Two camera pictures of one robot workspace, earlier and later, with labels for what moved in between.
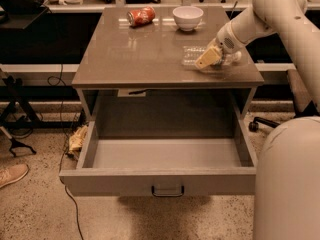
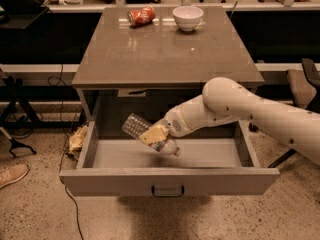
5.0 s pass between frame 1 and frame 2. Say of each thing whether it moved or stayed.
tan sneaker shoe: stayed
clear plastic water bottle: moved
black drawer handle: stayed
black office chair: stayed
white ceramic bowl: stayed
